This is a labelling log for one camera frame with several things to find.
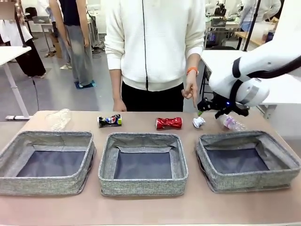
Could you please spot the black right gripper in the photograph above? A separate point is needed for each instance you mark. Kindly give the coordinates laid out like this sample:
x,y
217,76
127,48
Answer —
x,y
217,104

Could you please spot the white paper ball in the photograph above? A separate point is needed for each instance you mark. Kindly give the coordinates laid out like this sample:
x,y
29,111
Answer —
x,y
199,122

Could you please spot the clear plastic water bottle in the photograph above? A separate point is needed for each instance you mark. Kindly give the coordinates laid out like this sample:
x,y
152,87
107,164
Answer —
x,y
231,123

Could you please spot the crushed red cola can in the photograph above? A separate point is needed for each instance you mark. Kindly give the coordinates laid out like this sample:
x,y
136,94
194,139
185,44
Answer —
x,y
169,123

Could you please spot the crushed blue Pepsi can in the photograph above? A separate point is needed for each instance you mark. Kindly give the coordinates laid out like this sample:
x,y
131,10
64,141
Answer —
x,y
109,121

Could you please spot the crushed clear plastic container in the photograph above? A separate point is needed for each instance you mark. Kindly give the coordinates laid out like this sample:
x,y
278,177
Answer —
x,y
58,120

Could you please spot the person's right forearm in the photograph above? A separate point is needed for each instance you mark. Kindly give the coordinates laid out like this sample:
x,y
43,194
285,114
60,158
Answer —
x,y
115,84

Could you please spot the person's left forearm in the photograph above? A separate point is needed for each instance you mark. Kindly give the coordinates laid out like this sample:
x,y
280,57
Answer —
x,y
193,61

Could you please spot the person's left hand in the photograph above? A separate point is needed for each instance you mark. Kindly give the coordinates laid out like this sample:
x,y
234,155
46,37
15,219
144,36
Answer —
x,y
190,87

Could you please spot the person's right hand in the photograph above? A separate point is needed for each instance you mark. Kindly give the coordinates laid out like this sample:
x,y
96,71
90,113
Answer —
x,y
120,106

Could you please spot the orange wristwatch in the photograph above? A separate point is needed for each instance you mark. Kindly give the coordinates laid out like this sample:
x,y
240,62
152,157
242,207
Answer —
x,y
191,70

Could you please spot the black trousers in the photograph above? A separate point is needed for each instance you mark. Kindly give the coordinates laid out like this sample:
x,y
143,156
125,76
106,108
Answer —
x,y
152,101

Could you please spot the person in white sweater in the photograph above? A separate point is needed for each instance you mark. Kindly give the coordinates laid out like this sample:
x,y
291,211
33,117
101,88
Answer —
x,y
164,47

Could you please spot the grey fabric basket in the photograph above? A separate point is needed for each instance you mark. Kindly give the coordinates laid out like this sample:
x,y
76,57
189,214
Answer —
x,y
247,181
141,186
14,183

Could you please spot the wooden workbench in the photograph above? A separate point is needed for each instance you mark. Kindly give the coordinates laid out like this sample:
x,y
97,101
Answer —
x,y
256,38

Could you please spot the dark purple bottle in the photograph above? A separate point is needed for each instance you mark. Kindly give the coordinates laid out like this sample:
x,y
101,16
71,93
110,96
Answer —
x,y
270,35

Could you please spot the thin black pole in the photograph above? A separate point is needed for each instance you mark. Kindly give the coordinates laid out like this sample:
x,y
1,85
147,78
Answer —
x,y
21,35
252,23

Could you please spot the bystander in light blue shirt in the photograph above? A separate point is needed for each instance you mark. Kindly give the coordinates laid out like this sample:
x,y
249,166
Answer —
x,y
249,14

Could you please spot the blue floor mat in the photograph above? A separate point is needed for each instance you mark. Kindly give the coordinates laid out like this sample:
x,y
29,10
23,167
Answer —
x,y
93,83

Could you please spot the bystander in grey wide trousers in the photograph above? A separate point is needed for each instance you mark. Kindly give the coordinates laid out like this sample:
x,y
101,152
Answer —
x,y
80,51

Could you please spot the brown cardboard box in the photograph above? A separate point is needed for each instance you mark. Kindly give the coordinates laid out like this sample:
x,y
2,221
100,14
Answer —
x,y
57,47

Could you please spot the bystander in white coat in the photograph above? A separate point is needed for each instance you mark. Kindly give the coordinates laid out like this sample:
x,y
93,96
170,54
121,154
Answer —
x,y
33,61

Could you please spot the grey shoebox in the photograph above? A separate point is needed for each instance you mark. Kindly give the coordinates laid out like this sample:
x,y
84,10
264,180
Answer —
x,y
41,20

